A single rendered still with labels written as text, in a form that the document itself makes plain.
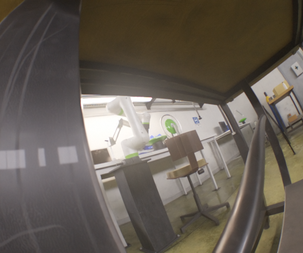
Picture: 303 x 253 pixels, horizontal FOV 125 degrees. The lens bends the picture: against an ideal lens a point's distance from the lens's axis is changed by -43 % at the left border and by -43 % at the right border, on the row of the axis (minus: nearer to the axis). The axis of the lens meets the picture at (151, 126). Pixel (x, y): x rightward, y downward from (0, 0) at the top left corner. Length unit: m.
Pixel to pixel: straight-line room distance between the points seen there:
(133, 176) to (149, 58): 0.93
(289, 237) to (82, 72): 0.72
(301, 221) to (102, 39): 0.76
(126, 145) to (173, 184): 1.90
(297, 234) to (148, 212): 1.00
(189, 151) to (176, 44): 0.97
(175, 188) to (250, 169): 2.79
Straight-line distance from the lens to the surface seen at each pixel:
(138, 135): 1.17
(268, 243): 0.97
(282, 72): 5.80
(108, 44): 0.31
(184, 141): 1.21
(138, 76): 0.36
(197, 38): 0.40
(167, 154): 1.85
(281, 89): 3.72
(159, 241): 1.27
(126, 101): 1.25
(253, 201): 0.16
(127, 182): 1.10
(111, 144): 1.54
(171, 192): 2.90
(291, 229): 0.58
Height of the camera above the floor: 0.67
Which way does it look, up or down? 18 degrees up
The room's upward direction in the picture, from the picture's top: 21 degrees counter-clockwise
